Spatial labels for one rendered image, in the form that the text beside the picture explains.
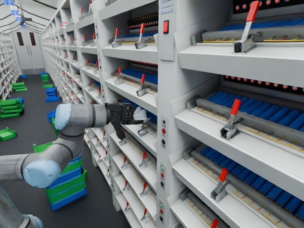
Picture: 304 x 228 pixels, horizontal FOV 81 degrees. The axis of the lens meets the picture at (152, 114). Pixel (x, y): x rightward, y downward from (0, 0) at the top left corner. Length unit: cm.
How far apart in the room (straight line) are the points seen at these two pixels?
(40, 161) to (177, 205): 51
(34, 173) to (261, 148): 60
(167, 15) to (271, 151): 42
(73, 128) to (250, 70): 56
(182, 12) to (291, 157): 41
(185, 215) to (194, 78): 49
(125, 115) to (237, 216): 49
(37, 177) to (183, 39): 58
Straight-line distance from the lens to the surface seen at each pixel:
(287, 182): 42
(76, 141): 72
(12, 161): 73
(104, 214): 176
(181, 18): 53
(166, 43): 56
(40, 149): 180
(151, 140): 79
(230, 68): 42
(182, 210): 77
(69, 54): 253
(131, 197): 133
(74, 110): 67
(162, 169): 72
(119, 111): 73
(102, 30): 116
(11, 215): 131
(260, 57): 38
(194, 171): 63
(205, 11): 60
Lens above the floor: 132
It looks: 21 degrees down
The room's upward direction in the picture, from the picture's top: straight up
